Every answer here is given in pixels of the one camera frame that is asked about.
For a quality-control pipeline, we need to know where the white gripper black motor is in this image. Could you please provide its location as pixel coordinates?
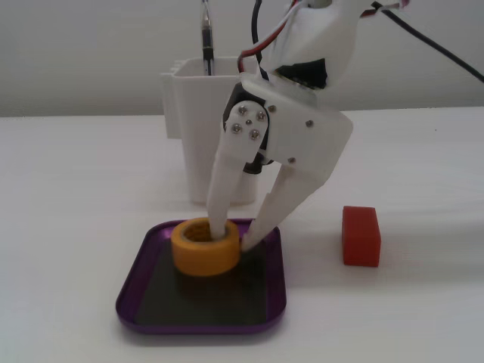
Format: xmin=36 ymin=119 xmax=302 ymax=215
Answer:
xmin=206 ymin=73 xmax=355 ymax=253

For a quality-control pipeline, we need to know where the yellow tape roll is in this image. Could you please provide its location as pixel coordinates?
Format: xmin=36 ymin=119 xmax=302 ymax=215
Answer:
xmin=170 ymin=217 xmax=241 ymax=278

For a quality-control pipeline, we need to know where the white plastic box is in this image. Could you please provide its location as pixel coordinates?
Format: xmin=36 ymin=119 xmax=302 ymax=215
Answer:
xmin=160 ymin=56 xmax=262 ymax=207

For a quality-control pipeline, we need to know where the red rectangular block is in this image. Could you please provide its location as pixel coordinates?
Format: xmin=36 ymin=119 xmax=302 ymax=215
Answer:
xmin=341 ymin=205 xmax=381 ymax=268

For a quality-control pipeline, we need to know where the purple metal tray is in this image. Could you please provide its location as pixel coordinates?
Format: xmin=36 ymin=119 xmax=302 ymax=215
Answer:
xmin=115 ymin=218 xmax=290 ymax=336

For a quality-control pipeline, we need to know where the black clear ballpoint pen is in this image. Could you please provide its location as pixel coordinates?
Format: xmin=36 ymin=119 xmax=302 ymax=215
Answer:
xmin=200 ymin=0 xmax=216 ymax=77

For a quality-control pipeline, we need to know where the red white servo wire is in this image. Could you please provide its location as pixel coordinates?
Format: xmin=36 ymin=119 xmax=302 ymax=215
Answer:
xmin=237 ymin=0 xmax=315 ymax=73

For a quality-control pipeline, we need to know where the black cable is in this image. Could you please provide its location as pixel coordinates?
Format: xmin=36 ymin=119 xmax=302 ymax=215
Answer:
xmin=371 ymin=0 xmax=484 ymax=82
xmin=250 ymin=0 xmax=271 ymax=82

